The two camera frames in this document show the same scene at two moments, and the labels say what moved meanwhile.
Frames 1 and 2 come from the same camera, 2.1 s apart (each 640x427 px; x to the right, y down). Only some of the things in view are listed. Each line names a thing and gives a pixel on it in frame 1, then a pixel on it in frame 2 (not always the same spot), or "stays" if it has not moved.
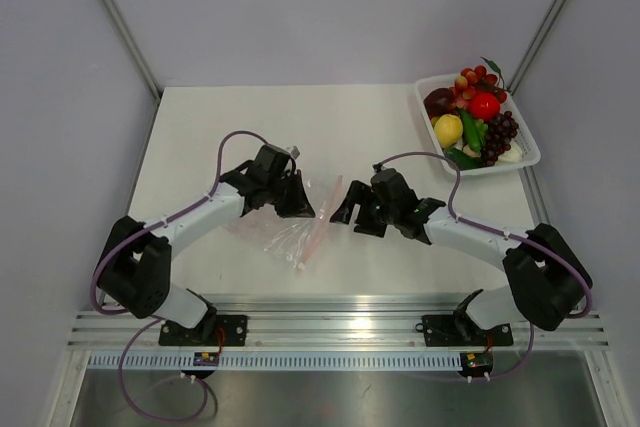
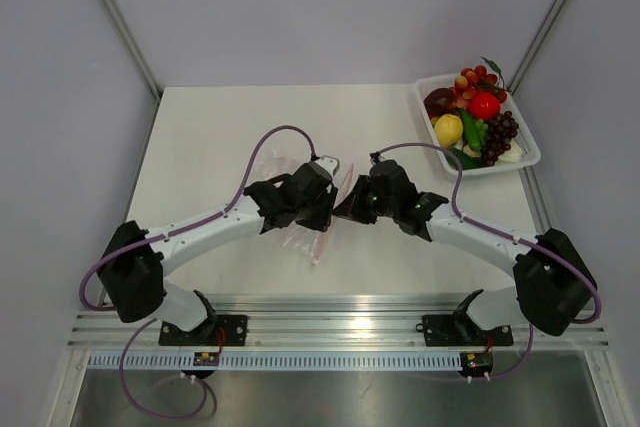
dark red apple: [438, 101] stays
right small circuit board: [476, 364] stays
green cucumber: [473, 140] stays
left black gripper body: [274, 186] → [315, 215]
